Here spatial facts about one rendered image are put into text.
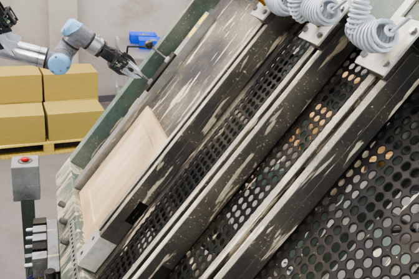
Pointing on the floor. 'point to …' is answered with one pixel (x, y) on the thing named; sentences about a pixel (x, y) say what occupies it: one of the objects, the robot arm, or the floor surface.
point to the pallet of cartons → (47, 108)
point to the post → (28, 210)
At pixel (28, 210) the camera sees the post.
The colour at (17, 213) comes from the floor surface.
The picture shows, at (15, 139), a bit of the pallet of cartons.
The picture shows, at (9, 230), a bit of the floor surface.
